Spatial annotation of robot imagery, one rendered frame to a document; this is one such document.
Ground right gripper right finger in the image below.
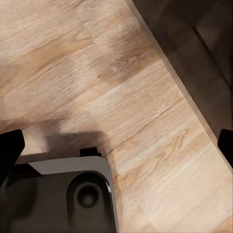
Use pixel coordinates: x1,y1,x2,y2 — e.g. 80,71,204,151
217,129,233,168

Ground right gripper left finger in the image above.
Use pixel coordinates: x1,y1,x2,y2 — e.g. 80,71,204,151
0,129,25,187

